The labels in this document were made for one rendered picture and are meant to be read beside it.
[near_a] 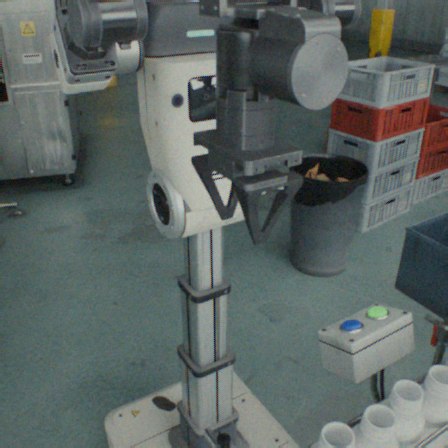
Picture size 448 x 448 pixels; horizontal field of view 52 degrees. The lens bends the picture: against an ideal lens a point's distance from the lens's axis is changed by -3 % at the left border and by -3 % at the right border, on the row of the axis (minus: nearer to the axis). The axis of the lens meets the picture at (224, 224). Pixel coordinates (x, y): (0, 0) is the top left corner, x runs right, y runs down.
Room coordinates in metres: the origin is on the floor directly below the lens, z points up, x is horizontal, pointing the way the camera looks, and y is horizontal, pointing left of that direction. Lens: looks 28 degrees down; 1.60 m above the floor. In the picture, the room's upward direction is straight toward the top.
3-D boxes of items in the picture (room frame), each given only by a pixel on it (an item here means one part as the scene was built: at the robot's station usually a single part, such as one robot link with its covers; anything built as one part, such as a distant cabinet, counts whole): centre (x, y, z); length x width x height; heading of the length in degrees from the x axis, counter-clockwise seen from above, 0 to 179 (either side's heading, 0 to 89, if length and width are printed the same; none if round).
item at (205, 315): (0.98, 0.05, 0.72); 0.11 x 0.11 x 0.40; 32
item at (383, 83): (3.20, -1.08, 1.00); 0.61 x 0.41 x 0.22; 129
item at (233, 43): (0.44, -0.02, 1.54); 0.07 x 0.06 x 0.07; 32
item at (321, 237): (2.50, -0.60, 0.32); 0.45 x 0.45 x 0.64
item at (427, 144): (3.65, -1.63, 0.55); 0.61 x 0.41 x 0.22; 124
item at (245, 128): (0.44, -0.02, 1.48); 0.10 x 0.07 x 0.07; 32
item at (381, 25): (10.51, -3.34, 0.55); 0.40 x 0.40 x 1.10; 32
